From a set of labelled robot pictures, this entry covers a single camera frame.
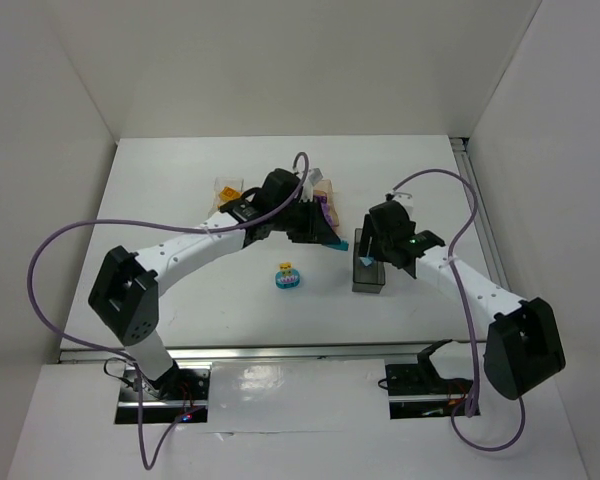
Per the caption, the aluminium rail right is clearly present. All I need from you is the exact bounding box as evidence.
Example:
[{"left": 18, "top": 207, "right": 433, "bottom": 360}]
[{"left": 449, "top": 135, "right": 526, "bottom": 354}]

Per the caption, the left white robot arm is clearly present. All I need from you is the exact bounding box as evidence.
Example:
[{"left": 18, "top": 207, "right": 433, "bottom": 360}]
[{"left": 88, "top": 169, "right": 348, "bottom": 396}]

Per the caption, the yellow smiley face lego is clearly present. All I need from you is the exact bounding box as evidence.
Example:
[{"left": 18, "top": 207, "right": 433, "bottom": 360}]
[{"left": 279, "top": 262, "right": 293, "bottom": 276}]

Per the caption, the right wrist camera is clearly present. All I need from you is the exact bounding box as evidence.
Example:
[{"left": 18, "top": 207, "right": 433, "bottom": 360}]
[{"left": 385, "top": 190, "right": 413, "bottom": 201}]

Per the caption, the orange transparent container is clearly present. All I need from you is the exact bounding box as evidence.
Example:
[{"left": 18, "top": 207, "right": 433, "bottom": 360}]
[{"left": 313, "top": 179, "right": 340, "bottom": 230}]

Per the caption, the smoky grey container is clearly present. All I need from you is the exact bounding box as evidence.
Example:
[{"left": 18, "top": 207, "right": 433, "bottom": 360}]
[{"left": 352, "top": 228, "right": 386, "bottom": 294}]

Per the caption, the yellow rounded lego brick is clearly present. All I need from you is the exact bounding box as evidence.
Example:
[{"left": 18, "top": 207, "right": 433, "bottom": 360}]
[{"left": 218, "top": 186, "right": 242, "bottom": 202}]

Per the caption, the teal frog oval lego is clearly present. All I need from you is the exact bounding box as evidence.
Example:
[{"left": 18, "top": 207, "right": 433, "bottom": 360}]
[{"left": 275, "top": 270, "right": 301, "bottom": 289}]

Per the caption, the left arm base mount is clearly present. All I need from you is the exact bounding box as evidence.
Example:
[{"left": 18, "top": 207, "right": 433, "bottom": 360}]
[{"left": 109, "top": 363, "right": 211, "bottom": 425}]

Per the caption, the teal lego brick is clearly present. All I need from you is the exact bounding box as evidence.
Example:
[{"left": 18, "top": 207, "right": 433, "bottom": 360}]
[{"left": 327, "top": 240, "right": 349, "bottom": 251}]

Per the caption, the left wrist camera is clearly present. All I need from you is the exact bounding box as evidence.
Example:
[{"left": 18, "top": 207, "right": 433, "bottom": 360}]
[{"left": 301, "top": 168, "right": 323, "bottom": 201}]

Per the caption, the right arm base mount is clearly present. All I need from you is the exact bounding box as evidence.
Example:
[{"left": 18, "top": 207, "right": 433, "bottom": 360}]
[{"left": 377, "top": 340, "right": 473, "bottom": 420}]

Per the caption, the clear plastic container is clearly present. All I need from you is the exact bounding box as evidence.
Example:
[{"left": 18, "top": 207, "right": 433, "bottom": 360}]
[{"left": 210, "top": 177, "right": 244, "bottom": 214}]

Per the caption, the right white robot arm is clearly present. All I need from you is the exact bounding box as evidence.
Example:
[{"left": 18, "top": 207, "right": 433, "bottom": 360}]
[{"left": 360, "top": 200, "right": 566, "bottom": 400}]

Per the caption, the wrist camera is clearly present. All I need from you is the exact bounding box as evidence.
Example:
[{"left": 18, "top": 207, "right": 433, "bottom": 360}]
[
  {"left": 385, "top": 190, "right": 413, "bottom": 201},
  {"left": 301, "top": 168, "right": 323, "bottom": 201}
]

